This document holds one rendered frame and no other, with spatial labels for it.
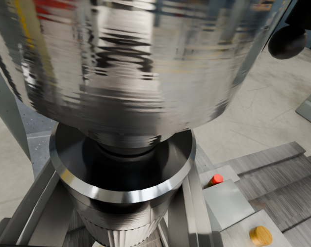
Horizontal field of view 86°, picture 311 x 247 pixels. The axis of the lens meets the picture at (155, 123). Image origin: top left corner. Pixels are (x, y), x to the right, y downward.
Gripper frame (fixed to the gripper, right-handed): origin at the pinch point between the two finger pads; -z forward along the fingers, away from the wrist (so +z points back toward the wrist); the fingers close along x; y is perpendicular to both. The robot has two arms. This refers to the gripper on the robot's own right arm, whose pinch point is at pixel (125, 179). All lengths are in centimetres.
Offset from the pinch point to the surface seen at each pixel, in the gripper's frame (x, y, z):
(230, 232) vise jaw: -15.1, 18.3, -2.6
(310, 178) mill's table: -51, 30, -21
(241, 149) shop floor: -110, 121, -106
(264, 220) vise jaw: -21.1, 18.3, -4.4
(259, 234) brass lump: -18.1, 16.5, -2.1
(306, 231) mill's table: -38.9, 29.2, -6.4
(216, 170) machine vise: -15.4, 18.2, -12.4
